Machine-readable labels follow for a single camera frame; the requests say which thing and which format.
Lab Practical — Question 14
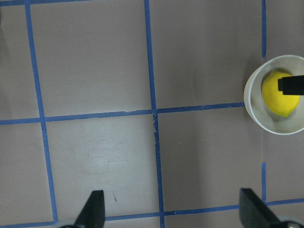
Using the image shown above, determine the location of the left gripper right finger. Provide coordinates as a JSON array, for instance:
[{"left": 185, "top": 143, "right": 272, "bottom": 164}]
[{"left": 239, "top": 188, "right": 279, "bottom": 228}]

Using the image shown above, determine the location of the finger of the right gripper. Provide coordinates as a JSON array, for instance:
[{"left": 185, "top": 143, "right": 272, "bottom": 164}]
[{"left": 278, "top": 76, "right": 304, "bottom": 95}]

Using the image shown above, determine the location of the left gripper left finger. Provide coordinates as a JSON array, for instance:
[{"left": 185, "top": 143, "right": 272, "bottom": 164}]
[{"left": 73, "top": 190, "right": 105, "bottom": 228}]

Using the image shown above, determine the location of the yellow lemon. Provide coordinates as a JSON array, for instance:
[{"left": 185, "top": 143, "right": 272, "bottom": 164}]
[{"left": 261, "top": 71, "right": 300, "bottom": 117}]

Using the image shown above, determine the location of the white ceramic bowl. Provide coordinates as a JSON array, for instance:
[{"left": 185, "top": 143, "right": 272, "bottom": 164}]
[{"left": 244, "top": 55, "right": 304, "bottom": 135}]

